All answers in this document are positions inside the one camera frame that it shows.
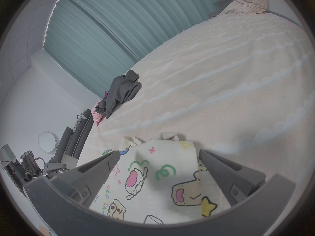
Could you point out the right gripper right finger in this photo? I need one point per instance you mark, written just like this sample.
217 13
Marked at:
226 178

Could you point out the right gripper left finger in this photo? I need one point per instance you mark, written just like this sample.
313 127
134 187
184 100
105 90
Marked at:
91 178

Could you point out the black chest of drawers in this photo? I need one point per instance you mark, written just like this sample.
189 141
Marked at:
73 141

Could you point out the grey white bedside table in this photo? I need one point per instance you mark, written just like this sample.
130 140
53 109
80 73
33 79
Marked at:
221 7

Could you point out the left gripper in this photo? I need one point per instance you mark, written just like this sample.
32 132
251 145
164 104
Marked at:
48 170

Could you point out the pile of clothes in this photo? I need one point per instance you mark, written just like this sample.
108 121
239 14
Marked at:
120 92

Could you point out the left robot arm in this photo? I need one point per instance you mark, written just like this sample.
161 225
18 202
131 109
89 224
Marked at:
29 162

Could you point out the blue-green curtain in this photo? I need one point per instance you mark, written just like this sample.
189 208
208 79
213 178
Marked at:
147 13
86 53

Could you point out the bed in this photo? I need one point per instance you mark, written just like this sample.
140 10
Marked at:
209 82

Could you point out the white printed pyjama top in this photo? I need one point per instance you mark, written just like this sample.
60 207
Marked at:
157 181

